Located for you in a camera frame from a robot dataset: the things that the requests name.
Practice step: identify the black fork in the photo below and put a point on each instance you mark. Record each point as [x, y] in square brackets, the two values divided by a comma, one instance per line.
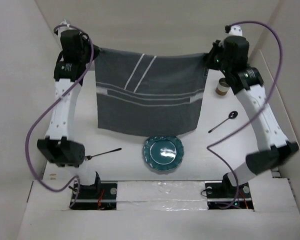
[89, 157]

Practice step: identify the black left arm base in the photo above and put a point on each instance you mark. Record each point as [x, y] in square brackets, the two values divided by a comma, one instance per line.
[100, 196]

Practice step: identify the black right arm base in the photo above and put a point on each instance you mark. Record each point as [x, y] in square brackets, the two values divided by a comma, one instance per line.
[219, 195]

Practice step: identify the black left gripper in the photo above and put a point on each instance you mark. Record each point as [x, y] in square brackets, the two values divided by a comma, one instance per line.
[86, 41]

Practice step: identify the brown paper cup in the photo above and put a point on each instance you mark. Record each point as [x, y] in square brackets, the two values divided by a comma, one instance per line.
[222, 87]

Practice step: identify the grey cloth placemat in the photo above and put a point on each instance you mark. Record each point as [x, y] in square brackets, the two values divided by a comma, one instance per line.
[148, 95]

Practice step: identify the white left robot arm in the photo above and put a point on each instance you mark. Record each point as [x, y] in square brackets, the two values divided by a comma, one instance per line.
[59, 146]

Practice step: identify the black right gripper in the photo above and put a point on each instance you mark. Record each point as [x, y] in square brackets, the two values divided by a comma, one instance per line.
[210, 56]

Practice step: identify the teal ceramic plate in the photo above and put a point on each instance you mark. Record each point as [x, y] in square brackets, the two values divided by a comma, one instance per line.
[163, 153]

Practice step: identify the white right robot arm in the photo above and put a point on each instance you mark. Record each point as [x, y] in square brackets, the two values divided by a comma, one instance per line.
[274, 149]

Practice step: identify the black spoon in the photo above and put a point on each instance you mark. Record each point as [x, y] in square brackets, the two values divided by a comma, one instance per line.
[232, 115]

